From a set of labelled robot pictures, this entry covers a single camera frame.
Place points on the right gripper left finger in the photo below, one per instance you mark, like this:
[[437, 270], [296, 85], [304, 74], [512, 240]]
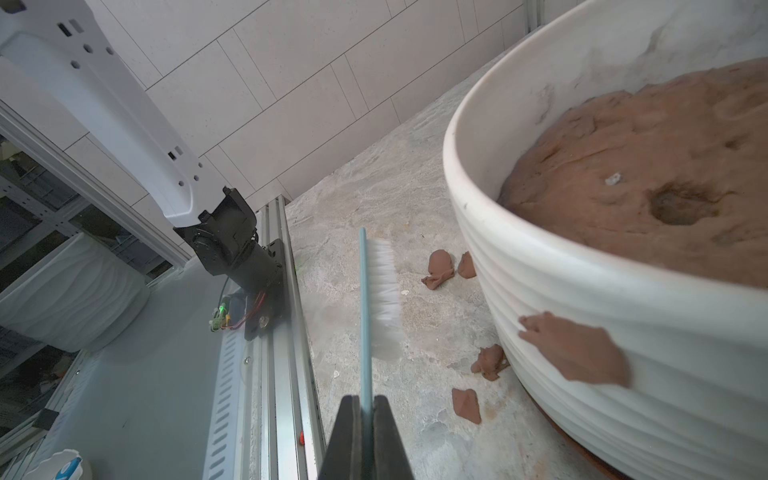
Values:
[[343, 455]]

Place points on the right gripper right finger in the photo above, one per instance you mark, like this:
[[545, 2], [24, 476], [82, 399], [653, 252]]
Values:
[[390, 461]]

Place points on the white ceramic pot with soil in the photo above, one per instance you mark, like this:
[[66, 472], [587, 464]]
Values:
[[609, 175]]

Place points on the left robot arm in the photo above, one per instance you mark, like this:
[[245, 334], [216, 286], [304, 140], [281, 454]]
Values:
[[60, 45]]

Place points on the left controller board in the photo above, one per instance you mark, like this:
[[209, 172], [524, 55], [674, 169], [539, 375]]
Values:
[[235, 309]]

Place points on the terracotta saucer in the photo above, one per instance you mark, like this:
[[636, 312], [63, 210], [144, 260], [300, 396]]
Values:
[[606, 469]]

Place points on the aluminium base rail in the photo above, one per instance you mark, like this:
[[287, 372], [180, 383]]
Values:
[[266, 421]]

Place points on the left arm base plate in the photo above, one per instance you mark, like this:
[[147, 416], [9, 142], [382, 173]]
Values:
[[267, 294]]

